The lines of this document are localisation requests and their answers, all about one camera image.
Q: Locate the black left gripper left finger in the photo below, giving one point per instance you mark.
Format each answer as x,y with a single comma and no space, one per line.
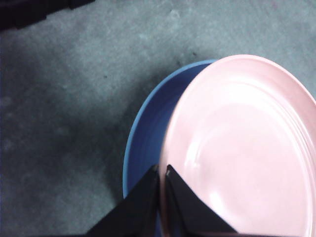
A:
138,212

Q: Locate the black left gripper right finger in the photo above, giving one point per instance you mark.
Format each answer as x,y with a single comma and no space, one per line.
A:
192,212

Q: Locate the blue plate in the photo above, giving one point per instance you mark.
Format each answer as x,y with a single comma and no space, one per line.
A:
148,138

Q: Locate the pink plate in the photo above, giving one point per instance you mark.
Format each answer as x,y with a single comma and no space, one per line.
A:
247,148

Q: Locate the black plate rack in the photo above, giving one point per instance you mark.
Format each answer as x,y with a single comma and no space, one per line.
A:
24,12

